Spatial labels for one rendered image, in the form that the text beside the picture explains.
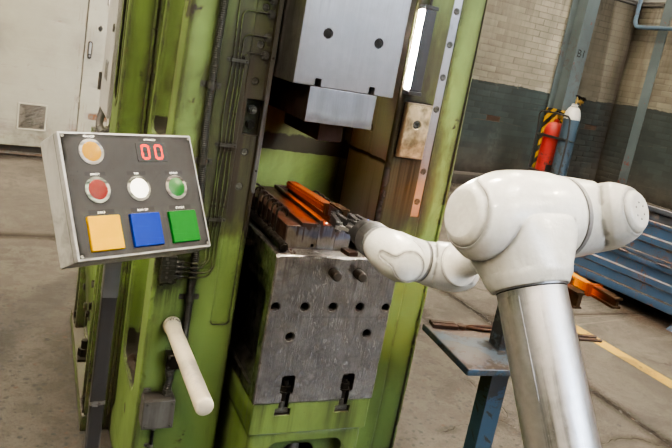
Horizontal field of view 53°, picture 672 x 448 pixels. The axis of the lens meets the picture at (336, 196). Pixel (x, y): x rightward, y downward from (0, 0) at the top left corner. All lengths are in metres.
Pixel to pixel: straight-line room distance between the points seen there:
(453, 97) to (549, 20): 8.02
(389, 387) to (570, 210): 1.51
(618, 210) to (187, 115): 1.18
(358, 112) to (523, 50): 8.12
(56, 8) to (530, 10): 6.11
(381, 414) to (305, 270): 0.79
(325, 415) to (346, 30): 1.11
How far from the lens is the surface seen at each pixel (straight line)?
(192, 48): 1.85
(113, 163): 1.56
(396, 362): 2.39
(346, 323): 1.97
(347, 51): 1.83
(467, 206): 0.96
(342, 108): 1.84
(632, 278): 5.50
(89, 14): 6.91
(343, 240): 1.93
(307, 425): 2.09
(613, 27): 11.03
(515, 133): 10.04
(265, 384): 1.97
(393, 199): 2.13
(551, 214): 0.99
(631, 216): 1.08
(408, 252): 1.49
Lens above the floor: 1.46
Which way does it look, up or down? 12 degrees down
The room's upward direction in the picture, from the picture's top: 10 degrees clockwise
